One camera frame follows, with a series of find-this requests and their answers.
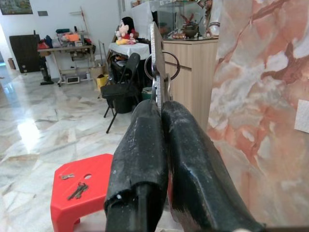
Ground dark brown board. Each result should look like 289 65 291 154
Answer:
9 34 42 73

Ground black upright vacuum cleaner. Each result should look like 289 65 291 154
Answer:
40 63 55 86

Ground marble pattern table red rim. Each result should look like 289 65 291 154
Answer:
207 0 309 232

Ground white covered box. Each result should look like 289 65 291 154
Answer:
131 0 160 41

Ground white cloth covered table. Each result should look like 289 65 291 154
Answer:
108 42 152 61

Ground glass display case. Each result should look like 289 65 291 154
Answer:
156 1 209 41

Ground cluttered wooden work table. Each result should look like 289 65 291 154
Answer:
37 44 96 87

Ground red plastic stool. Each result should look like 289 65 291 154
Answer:
50 153 173 232

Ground silver keys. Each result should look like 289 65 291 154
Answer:
144 21 181 114

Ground black folding chair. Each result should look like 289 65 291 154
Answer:
100 52 142 134

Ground light wooden cabinet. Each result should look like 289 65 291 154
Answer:
162 38 219 132

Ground Mickey Mouse plush toy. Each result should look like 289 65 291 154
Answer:
115 16 140 46

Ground bronze pot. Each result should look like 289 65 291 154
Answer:
181 22 200 39

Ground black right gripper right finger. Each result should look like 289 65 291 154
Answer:
162 101 264 232

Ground white adhesive hook plate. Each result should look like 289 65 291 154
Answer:
294 99 309 134

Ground white statue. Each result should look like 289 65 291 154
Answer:
204 0 222 37

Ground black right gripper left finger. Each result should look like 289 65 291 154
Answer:
104 99 169 232

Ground long broom stick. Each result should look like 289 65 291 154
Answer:
80 6 90 45

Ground dark brass key bunch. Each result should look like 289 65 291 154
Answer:
67 182 89 201

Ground black bucket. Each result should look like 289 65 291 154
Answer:
112 95 134 114

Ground framed wall picture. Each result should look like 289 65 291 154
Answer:
0 0 33 15

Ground green bin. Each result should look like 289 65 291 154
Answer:
141 87 153 101

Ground yellow bag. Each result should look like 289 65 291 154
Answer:
96 73 110 90

